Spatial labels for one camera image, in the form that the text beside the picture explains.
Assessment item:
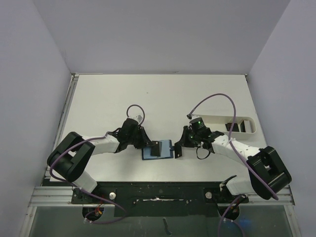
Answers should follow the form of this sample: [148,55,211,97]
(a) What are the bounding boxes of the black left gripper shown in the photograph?
[127,126,153,149]

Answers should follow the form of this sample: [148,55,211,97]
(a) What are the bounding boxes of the black credit card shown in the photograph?
[174,143,182,158]
[151,141,162,157]

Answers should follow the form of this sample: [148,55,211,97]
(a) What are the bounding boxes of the blue leather card holder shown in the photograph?
[142,140,174,160]

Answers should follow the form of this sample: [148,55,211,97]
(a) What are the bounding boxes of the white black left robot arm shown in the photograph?
[47,118,155,203]

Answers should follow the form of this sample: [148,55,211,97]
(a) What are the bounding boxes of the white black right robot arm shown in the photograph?
[174,117,292,202]

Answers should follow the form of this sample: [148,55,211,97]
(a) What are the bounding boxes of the white plastic card tray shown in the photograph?
[197,115,256,134]

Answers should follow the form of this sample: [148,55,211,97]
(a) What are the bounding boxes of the black card in tray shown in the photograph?
[225,123,239,132]

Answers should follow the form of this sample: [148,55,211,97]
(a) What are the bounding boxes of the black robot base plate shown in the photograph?
[71,182,235,217]

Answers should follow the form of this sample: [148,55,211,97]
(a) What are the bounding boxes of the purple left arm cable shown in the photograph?
[49,104,146,225]

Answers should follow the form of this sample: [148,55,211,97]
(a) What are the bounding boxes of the aluminium frame rail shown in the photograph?
[29,186,73,207]

